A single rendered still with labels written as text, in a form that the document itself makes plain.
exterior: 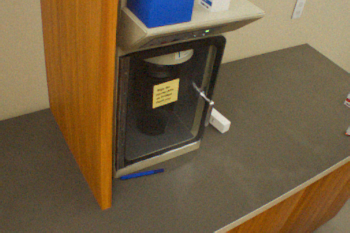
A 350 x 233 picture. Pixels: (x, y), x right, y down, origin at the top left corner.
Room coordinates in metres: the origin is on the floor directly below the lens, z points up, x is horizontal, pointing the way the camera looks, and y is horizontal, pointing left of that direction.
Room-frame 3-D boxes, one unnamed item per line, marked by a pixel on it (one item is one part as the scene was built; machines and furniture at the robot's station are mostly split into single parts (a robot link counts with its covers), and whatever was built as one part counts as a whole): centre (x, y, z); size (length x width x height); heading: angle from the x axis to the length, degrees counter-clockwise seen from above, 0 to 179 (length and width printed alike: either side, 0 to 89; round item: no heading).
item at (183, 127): (0.79, 0.01, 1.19); 0.30 x 0.01 x 0.40; 127
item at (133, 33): (0.75, -0.02, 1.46); 0.32 x 0.12 x 0.10; 128
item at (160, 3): (0.69, 0.06, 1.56); 0.10 x 0.10 x 0.09; 38
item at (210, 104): (0.83, -0.09, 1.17); 0.05 x 0.03 x 0.10; 37
